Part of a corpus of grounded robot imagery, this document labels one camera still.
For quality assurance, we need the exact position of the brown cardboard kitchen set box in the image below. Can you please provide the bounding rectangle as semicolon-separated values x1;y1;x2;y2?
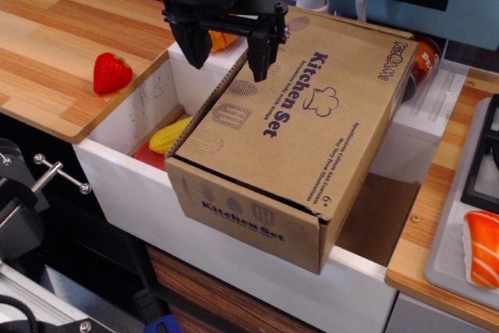
166;8;418;274

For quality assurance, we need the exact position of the black metal clamp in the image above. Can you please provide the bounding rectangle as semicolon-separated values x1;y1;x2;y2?
1;138;92;261

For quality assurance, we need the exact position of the blue clamp handle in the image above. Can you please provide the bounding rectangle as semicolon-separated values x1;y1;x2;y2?
143;314;183;333

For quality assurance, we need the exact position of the yellow toy corn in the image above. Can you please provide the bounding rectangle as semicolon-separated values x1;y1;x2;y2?
149;116;193;154

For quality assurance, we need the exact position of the wooden cabinet drawer front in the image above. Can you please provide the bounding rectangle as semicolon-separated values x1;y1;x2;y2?
146;245;316;332

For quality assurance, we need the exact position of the white toy sink basin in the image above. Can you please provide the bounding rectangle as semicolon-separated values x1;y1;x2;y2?
72;38;469;333

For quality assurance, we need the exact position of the orange toy fruit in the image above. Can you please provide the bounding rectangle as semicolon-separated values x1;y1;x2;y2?
209;30;238;52

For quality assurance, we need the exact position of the toy food can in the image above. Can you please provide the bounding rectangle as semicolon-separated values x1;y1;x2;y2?
402;35;441;101

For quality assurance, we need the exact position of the black stove grate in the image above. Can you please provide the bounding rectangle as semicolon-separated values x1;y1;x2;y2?
462;94;498;214

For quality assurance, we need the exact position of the red toy strawberry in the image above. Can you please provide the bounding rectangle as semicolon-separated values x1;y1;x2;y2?
93;52;133;94

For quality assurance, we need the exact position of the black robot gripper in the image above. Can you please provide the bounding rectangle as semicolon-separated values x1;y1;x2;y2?
162;0;288;82

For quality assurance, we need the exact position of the red toy vegetable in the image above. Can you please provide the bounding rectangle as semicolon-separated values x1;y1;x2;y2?
133;140;167;172

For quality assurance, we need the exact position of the salmon sushi toy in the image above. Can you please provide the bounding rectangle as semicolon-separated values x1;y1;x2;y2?
462;211;498;289

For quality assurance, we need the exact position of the grey stove tray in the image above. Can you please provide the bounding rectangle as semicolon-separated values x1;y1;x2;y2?
424;95;498;309

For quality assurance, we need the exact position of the white faucet handle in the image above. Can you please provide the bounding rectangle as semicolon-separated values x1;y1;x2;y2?
355;0;369;23

